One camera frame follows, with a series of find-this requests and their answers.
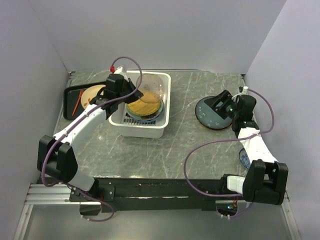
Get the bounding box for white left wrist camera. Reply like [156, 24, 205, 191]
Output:
[109, 65, 127, 79]

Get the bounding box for white plastic bin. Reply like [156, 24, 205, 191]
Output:
[108, 71, 171, 139]

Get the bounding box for mint green flower plate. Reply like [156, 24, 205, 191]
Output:
[124, 100, 164, 120]

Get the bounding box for black serving tray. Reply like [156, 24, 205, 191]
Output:
[62, 81, 106, 121]

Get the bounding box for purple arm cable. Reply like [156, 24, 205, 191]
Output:
[41, 56, 143, 223]
[184, 88, 277, 218]

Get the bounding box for orange chopsticks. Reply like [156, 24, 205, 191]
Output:
[71, 89, 84, 116]

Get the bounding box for dark blue floral plate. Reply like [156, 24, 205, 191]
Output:
[195, 96, 232, 130]

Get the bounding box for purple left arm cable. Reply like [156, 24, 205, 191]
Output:
[41, 56, 143, 223]

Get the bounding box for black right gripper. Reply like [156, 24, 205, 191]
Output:
[203, 89, 240, 120]

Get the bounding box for round woven bamboo mat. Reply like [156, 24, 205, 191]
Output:
[126, 100, 161, 117]

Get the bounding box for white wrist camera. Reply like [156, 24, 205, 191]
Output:
[109, 65, 127, 79]
[239, 86, 249, 95]

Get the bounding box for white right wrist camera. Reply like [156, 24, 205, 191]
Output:
[239, 86, 249, 95]

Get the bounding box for peach bird-painted plate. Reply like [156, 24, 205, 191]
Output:
[80, 84, 105, 110]

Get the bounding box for turquoise polka dot plate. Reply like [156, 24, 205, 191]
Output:
[126, 116, 158, 124]

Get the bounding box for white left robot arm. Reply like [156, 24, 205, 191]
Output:
[37, 73, 143, 201]

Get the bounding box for small blue patterned dish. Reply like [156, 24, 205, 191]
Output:
[238, 148, 251, 169]

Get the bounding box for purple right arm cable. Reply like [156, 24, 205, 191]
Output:
[184, 88, 277, 218]

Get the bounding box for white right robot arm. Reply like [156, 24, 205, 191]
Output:
[204, 90, 289, 205]

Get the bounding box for clear textured glass plate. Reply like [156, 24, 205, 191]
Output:
[136, 73, 165, 104]

